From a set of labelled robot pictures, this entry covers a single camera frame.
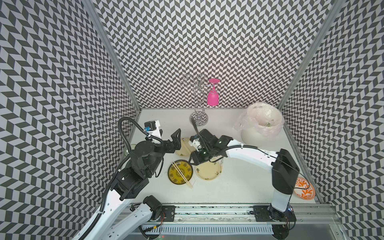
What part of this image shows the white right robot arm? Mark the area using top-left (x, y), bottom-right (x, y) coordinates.
top-left (189, 120), bottom-right (300, 224)

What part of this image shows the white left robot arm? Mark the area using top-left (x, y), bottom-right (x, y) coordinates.
top-left (73, 117), bottom-right (181, 240)

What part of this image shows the cream plate left rear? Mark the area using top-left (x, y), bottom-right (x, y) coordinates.
top-left (175, 142), bottom-right (191, 157)

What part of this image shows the yellow patterned plate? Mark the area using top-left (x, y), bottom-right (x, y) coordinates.
top-left (167, 160), bottom-right (194, 185)

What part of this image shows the cream plate with red stamps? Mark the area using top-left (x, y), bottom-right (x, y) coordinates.
top-left (196, 161), bottom-right (220, 181)

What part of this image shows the pink wine glass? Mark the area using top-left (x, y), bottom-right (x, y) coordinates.
top-left (207, 79), bottom-right (220, 107)

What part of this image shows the chrome glass rack stand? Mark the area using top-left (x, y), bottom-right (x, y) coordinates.
top-left (183, 74), bottom-right (209, 127)

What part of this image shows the white trash bin with bag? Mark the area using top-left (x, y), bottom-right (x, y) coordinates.
top-left (234, 102), bottom-right (285, 148)

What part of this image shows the orange patterned bowl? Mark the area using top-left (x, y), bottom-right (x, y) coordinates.
top-left (294, 177), bottom-right (316, 201)

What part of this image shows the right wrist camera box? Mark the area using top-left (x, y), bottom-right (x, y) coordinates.
top-left (191, 138), bottom-right (202, 151)

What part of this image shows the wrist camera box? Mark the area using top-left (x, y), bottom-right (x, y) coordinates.
top-left (144, 120), bottom-right (163, 144)
top-left (191, 138), bottom-right (202, 151)

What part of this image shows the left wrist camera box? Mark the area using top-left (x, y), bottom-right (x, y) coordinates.
top-left (144, 120), bottom-right (163, 144)

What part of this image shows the metal base rail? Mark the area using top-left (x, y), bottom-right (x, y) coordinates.
top-left (146, 204), bottom-right (349, 240)

